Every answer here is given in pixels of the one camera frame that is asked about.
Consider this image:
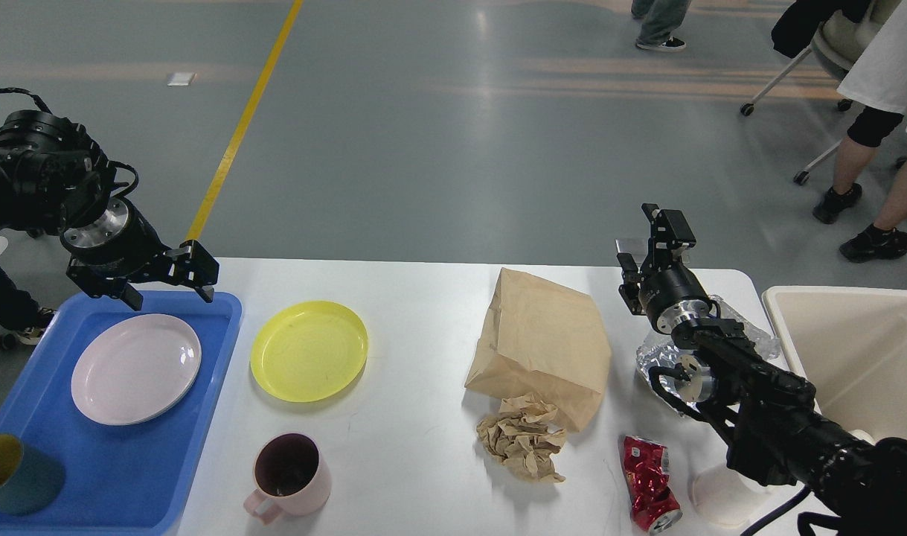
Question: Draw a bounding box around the yellow round plate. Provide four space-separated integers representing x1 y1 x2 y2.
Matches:
250 301 369 403

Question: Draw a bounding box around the pink mug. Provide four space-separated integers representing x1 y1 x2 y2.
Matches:
243 433 332 525

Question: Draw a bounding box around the person in black shorts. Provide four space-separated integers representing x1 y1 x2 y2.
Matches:
813 1 907 264

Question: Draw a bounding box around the brown paper bag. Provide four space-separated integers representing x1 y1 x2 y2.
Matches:
464 268 612 433

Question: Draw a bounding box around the teal and yellow cup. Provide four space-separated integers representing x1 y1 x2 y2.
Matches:
0 434 65 516

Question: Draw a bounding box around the white office chair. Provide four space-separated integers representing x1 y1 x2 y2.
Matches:
739 0 907 185

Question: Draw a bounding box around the crushed red can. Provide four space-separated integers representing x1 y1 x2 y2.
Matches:
622 435 682 535

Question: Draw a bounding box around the person in jeans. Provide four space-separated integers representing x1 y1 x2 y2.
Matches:
630 0 691 52

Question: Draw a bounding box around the blue plastic tray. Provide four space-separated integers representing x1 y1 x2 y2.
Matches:
0 290 243 535

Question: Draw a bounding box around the crumpled brown paper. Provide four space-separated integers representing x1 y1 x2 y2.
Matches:
475 394 568 484

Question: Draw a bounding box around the white paper cup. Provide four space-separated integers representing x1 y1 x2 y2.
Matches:
682 430 804 535

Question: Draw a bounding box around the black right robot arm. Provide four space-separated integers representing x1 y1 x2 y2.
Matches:
617 203 907 535

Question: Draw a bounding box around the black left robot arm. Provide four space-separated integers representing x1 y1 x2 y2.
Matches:
0 87 219 310

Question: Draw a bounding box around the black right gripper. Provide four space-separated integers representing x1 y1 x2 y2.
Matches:
617 203 713 334

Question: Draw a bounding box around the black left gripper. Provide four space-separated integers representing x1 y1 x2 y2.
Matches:
60 198 219 311

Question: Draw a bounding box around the crumpled aluminium foil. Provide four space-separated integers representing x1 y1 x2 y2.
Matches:
636 294 783 421

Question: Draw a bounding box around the beige plastic bin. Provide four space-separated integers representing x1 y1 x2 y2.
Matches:
763 286 907 441

